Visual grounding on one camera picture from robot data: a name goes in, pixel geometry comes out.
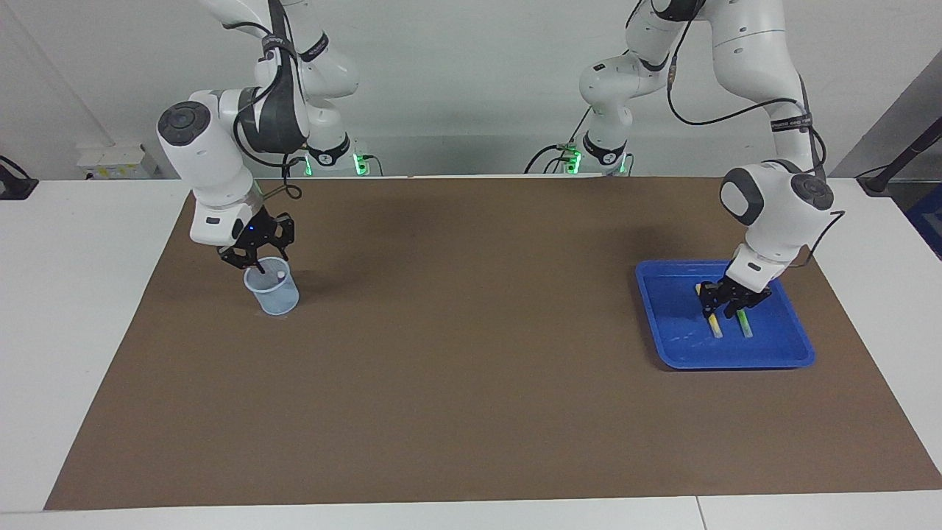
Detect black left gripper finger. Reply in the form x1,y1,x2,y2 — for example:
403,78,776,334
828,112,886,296
699,282,726,319
736,291,772,319

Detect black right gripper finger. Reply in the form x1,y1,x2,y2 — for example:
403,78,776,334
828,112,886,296
219,247,267,275
271,215,295,260

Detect yellow pen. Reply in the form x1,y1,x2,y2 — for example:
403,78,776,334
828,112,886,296
695,283,723,339

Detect blue plastic tray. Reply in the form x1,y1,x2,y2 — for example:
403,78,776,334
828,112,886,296
635,260,816,370

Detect light blue mesh cup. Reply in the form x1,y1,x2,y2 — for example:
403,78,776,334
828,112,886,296
244,258,300,316

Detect white power strip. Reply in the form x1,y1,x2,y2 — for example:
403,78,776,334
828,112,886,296
77,144,159,180

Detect blue box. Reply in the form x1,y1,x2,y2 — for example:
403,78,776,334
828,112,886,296
907,184,942,260

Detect black stand pole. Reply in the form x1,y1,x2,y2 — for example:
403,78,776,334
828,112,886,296
857,118,942,196

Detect brown table mat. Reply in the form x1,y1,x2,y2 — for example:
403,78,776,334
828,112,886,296
44,177,942,511

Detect black table clamp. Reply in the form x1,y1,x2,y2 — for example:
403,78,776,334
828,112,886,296
0,156,38,201

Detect black right base cable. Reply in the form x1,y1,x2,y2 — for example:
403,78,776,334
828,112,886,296
283,144,383,177

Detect black base cable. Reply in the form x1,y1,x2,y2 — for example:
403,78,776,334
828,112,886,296
283,144,383,177
524,109,593,175

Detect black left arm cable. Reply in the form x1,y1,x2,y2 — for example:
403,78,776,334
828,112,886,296
666,18,846,267

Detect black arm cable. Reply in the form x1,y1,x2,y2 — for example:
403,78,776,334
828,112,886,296
666,18,846,267
234,0,310,199

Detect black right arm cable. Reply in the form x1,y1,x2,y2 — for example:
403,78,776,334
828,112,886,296
234,0,310,199

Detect black left base cable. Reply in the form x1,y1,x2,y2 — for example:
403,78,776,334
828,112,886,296
524,109,593,175

